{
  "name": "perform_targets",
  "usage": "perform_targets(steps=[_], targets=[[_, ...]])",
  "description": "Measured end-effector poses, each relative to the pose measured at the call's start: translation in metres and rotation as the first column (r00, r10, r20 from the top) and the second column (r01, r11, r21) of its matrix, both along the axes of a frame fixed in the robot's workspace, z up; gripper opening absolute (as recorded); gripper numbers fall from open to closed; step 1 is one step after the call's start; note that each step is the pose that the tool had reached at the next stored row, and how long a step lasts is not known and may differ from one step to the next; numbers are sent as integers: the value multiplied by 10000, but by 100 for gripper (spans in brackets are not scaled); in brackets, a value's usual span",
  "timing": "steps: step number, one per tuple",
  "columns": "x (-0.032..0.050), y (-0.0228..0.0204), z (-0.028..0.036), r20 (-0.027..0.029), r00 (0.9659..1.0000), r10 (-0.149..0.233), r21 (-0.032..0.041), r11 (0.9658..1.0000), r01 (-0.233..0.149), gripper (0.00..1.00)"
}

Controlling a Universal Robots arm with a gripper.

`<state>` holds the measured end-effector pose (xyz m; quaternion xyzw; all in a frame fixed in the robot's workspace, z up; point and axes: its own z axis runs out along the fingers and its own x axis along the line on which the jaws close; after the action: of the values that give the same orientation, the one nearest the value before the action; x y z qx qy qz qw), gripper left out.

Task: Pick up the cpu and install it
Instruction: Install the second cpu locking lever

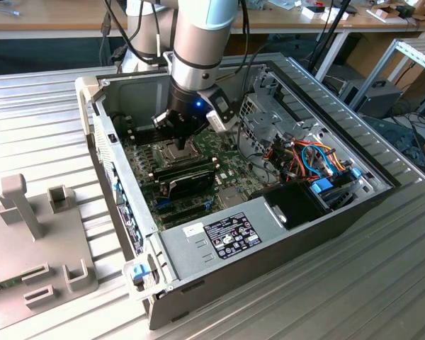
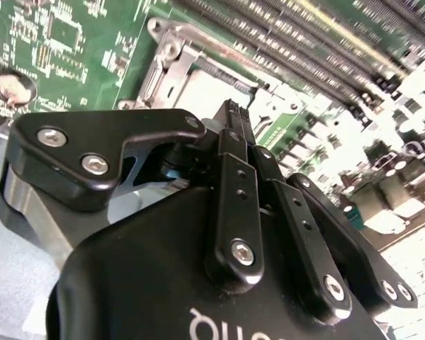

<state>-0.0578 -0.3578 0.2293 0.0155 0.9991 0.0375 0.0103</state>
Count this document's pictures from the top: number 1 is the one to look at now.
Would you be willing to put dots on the CPU with silver top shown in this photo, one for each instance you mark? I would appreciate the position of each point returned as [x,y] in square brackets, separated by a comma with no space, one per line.
[175,154]

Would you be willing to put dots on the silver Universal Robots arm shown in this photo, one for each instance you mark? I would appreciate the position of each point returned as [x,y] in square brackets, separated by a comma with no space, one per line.
[198,46]

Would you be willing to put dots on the CPU socket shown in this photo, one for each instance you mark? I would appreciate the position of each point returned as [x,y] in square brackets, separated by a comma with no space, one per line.
[161,161]

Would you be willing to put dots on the RAM slot with white clips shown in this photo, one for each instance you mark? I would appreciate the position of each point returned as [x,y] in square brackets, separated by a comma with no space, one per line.
[141,130]
[141,135]

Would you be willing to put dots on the black RAM slot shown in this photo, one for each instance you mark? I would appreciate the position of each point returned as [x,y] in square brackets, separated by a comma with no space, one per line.
[202,164]
[141,133]
[202,161]
[202,168]
[141,138]

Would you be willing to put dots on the green motherboard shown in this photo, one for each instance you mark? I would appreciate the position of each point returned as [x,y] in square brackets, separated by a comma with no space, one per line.
[233,166]

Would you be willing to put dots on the black graphics card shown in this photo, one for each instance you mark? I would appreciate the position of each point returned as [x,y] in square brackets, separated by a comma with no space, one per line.
[191,186]

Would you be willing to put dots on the silver perforated drive cage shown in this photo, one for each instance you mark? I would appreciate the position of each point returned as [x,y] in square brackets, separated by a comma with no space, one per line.
[269,120]

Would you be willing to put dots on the silver chipset heatsink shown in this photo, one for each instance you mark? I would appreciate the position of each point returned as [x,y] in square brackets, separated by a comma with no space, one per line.
[230,198]

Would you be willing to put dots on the black expansion slot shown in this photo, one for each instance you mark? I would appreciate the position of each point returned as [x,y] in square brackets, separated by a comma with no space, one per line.
[173,222]
[187,212]

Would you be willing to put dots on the black tripod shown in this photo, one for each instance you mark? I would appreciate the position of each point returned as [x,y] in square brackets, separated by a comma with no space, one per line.
[317,56]

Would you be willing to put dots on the grey power supply with label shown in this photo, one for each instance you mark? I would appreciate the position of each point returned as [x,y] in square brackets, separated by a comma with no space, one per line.
[191,262]

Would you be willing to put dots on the hard disk in blue carrier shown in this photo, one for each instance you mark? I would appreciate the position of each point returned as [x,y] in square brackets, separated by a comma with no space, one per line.
[320,186]

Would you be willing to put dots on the small white box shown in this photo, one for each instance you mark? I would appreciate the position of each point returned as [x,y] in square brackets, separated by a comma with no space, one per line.
[310,12]

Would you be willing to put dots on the wooden desk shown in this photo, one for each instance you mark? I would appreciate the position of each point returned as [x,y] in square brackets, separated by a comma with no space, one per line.
[56,14]

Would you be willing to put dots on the blue case latch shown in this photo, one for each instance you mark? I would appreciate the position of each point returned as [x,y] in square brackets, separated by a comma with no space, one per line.
[140,272]

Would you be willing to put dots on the open grey PC case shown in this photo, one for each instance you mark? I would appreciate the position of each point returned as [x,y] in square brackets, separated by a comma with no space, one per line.
[269,276]

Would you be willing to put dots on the large brown cardboard box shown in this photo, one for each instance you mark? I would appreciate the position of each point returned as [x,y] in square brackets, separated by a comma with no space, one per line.
[366,49]

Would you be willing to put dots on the black equipment case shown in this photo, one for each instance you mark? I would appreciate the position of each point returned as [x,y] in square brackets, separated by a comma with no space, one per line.
[379,99]

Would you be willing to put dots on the grey parts rack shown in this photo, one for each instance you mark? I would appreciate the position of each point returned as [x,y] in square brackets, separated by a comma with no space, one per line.
[39,248]

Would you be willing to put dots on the open flat cardboard box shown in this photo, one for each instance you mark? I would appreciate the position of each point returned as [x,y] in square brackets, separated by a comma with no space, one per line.
[386,14]

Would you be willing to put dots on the green RAM stick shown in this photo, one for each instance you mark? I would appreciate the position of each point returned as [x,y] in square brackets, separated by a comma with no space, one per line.
[3,287]

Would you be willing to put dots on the small grey wrist camera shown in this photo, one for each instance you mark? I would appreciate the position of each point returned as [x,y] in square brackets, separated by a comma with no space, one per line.
[160,120]

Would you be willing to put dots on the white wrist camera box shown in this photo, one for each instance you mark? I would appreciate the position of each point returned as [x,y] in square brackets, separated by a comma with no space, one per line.
[221,118]

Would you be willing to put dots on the aluminium profile frame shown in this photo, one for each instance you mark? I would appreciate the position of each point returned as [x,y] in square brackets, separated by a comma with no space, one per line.
[377,71]

